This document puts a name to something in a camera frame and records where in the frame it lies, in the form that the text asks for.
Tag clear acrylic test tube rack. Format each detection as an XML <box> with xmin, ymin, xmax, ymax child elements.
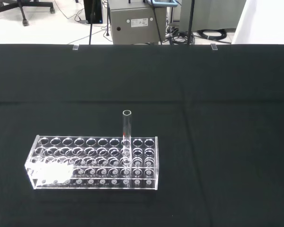
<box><xmin>25</xmin><ymin>135</ymin><xmax>159</xmax><ymax>191</ymax></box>

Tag black bench cloth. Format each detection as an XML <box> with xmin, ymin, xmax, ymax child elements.
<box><xmin>0</xmin><ymin>43</ymin><xmax>284</xmax><ymax>227</ymax></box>

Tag grey metal cabinet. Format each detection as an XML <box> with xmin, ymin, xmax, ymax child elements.
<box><xmin>109</xmin><ymin>0</ymin><xmax>168</xmax><ymax>45</ymax></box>

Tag black tripod leg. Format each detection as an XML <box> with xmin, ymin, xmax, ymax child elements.
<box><xmin>88</xmin><ymin>0</ymin><xmax>96</xmax><ymax>45</ymax></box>

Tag black tripod pole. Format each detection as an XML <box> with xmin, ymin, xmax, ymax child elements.
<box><xmin>187</xmin><ymin>0</ymin><xmax>195</xmax><ymax>47</ymax></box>

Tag blue plastic tray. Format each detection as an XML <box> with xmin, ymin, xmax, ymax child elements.
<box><xmin>147</xmin><ymin>0</ymin><xmax>178</xmax><ymax>8</ymax></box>

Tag black computer tower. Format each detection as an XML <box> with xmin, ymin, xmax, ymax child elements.
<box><xmin>83</xmin><ymin>0</ymin><xmax>104</xmax><ymax>25</ymax></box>

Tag white curtain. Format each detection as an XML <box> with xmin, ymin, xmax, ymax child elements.
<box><xmin>231</xmin><ymin>0</ymin><xmax>284</xmax><ymax>45</ymax></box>

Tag black office chair base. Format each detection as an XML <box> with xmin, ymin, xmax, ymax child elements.
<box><xmin>0</xmin><ymin>0</ymin><xmax>56</xmax><ymax>27</ymax></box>

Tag tangled black cables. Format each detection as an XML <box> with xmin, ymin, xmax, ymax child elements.
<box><xmin>165</xmin><ymin>25</ymin><xmax>196</xmax><ymax>45</ymax></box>

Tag coiled black cable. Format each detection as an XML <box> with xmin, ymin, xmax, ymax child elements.
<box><xmin>196</xmin><ymin>28</ymin><xmax>232</xmax><ymax>44</ymax></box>

